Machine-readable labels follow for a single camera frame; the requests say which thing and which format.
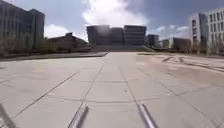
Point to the wide stone stairs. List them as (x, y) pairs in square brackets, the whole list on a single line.
[(120, 48)]

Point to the grey paved plaza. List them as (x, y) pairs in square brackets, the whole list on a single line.
[(113, 83)]

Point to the large dark building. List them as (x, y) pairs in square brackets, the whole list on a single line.
[(116, 34)]

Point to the distant grey building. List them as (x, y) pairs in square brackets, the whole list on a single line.
[(152, 40)]

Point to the low dark building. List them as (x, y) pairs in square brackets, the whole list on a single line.
[(68, 42)]

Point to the raised planted bed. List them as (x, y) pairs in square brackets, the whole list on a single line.
[(53, 55)]

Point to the robot's own part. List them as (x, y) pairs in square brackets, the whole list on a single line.
[(78, 118), (147, 116)]

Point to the low brown building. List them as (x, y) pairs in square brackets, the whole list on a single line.
[(178, 43)]

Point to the row of bare trees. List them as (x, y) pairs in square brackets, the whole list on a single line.
[(206, 46)]

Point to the tall grey building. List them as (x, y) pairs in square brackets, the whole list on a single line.
[(18, 28)]

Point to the white building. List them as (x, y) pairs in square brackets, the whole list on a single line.
[(208, 30)]

